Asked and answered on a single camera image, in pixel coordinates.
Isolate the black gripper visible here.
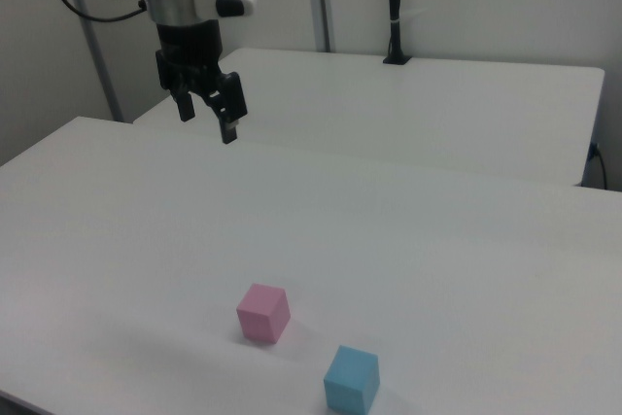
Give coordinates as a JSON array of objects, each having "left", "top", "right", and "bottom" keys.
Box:
[{"left": 155, "top": 19, "right": 250, "bottom": 146}]

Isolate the blue cube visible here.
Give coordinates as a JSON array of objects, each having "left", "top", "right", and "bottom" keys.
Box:
[{"left": 323, "top": 344, "right": 381, "bottom": 413}]

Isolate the pink cube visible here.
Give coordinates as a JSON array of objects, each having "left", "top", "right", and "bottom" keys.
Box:
[{"left": 235, "top": 282, "right": 292, "bottom": 344}]

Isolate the white side table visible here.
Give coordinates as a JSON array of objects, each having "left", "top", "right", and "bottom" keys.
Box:
[{"left": 132, "top": 47, "right": 606, "bottom": 189}]

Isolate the grey metal slanted frame post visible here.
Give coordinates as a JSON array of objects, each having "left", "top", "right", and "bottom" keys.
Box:
[{"left": 77, "top": 0, "right": 125, "bottom": 123}]

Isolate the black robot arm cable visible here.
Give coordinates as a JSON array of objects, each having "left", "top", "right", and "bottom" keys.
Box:
[{"left": 52, "top": 0, "right": 149, "bottom": 23}]

